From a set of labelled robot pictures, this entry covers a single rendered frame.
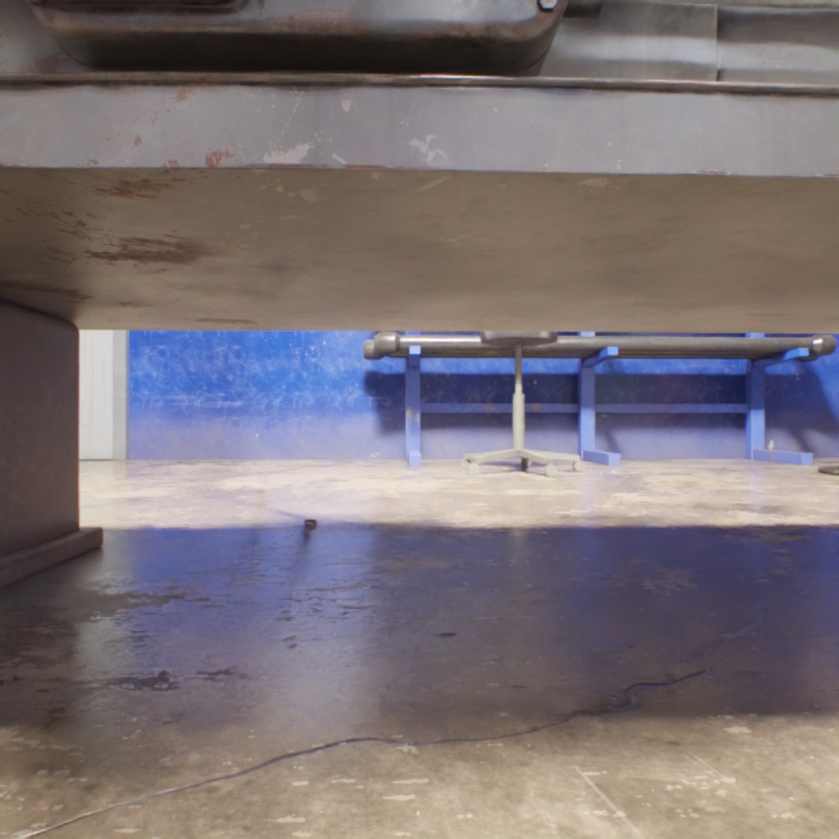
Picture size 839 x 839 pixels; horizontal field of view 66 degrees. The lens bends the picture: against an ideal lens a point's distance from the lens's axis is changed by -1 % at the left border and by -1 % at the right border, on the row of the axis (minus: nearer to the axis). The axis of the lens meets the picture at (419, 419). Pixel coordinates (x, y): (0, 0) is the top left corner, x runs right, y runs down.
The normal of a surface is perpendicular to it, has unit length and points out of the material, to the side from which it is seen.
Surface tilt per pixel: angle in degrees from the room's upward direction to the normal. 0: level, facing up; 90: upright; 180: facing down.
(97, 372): 90
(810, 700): 0
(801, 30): 90
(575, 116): 90
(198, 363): 90
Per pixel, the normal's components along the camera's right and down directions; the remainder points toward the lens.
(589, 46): 0.04, 0.00
